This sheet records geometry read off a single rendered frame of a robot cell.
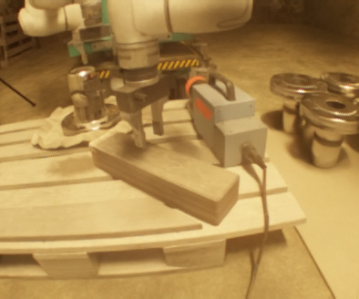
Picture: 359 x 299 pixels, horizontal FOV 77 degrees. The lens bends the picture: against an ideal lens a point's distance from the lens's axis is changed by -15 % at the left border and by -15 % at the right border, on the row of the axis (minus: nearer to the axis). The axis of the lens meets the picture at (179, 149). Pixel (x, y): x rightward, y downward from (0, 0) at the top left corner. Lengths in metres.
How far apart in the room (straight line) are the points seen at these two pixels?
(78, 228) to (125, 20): 0.46
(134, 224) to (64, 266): 0.23
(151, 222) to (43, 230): 0.27
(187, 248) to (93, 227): 0.22
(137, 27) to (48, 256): 0.55
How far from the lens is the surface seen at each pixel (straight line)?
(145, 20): 0.52
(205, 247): 0.63
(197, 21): 0.51
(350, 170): 1.12
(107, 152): 0.75
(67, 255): 0.67
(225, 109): 0.77
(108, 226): 0.62
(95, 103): 1.03
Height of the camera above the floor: 0.61
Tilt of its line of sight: 32 degrees down
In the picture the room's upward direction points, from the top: 5 degrees counter-clockwise
